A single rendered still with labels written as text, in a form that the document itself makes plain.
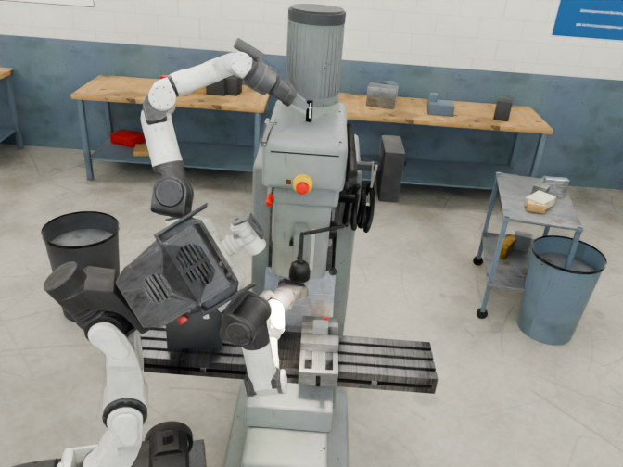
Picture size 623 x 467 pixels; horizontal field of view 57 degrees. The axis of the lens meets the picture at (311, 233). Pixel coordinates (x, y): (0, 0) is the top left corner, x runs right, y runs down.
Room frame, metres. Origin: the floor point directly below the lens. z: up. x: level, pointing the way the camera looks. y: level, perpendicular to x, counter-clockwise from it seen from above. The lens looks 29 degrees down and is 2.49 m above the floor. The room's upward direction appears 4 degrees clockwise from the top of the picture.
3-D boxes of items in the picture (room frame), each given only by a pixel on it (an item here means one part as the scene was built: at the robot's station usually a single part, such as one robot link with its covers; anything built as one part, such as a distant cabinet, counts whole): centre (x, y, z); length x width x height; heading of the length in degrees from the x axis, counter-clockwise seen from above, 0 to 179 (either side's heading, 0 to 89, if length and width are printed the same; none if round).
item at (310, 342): (1.81, -0.06, 1.00); 0.15 x 0.06 x 0.04; 90
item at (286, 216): (1.87, 0.04, 1.47); 0.21 x 0.19 x 0.32; 90
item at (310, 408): (1.86, 0.04, 0.77); 0.50 x 0.35 x 0.12; 0
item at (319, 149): (1.88, 0.04, 1.81); 0.47 x 0.26 x 0.16; 0
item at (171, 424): (1.69, 0.54, 0.50); 0.20 x 0.05 x 0.20; 106
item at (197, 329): (1.88, 0.45, 1.01); 0.22 x 0.12 x 0.20; 98
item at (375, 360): (1.86, 0.07, 0.87); 1.24 x 0.23 x 0.08; 90
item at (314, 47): (2.11, 0.04, 2.05); 0.20 x 0.20 x 0.32
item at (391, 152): (2.16, -0.30, 1.62); 0.20 x 0.09 x 0.21; 0
